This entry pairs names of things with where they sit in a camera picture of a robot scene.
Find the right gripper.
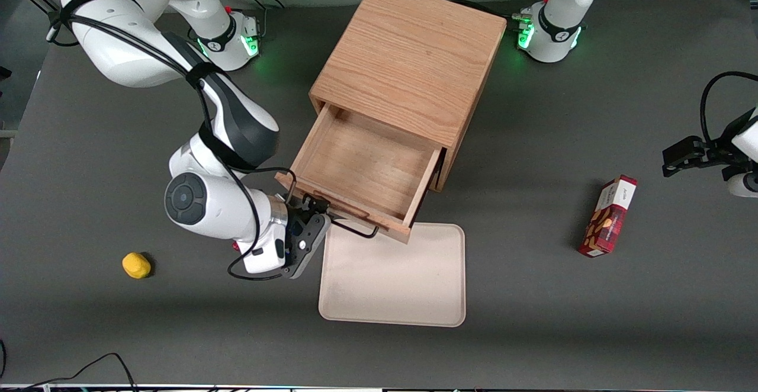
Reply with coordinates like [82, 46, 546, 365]
[243, 193, 331, 275]

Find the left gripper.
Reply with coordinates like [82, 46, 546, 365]
[662, 107, 758, 178]

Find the black metal drawer handle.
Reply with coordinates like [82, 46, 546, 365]
[295, 191, 380, 240]

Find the wooden drawer with handle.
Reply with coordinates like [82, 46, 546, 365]
[275, 103, 445, 245]

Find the wooden drawer cabinet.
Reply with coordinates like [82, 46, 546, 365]
[309, 0, 509, 193]

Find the red cookie box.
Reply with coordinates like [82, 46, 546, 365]
[577, 175, 638, 258]

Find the cream plastic tray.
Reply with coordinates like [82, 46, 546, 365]
[318, 222, 467, 328]

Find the yellow lemon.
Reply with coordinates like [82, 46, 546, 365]
[122, 252, 152, 279]

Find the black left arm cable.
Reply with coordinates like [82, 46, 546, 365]
[700, 71, 758, 144]

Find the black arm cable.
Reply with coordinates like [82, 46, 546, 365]
[700, 71, 758, 144]
[46, 0, 297, 281]

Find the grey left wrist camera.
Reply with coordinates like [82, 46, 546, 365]
[721, 166, 758, 199]

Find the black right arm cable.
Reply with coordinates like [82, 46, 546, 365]
[46, 0, 297, 281]

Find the black right base cable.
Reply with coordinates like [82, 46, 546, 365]
[226, 0, 285, 38]

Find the black base cable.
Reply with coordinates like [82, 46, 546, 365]
[226, 0, 285, 38]
[450, 0, 554, 21]

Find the black left base cable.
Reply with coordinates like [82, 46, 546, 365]
[450, 0, 554, 21]

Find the black floor cable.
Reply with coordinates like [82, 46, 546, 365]
[0, 340, 138, 392]

